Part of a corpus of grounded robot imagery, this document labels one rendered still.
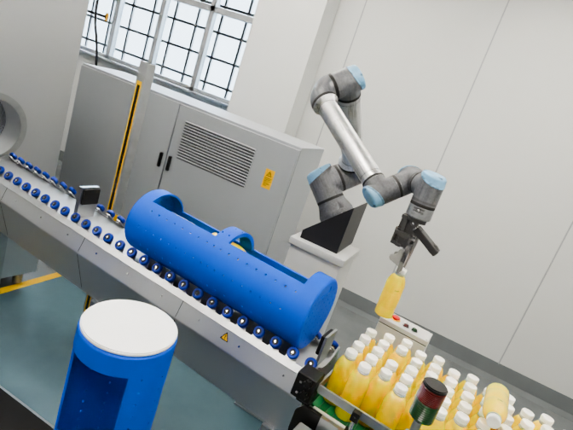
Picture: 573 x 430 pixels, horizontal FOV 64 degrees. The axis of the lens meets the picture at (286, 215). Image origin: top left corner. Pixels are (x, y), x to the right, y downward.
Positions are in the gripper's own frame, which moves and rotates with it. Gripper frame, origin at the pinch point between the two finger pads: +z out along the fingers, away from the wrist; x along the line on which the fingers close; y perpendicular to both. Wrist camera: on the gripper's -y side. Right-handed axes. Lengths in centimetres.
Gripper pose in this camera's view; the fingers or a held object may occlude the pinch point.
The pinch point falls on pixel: (401, 270)
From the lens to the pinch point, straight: 174.7
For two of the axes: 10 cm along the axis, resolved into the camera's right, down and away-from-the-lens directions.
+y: -8.3, -4.0, 4.0
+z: -3.1, 9.1, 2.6
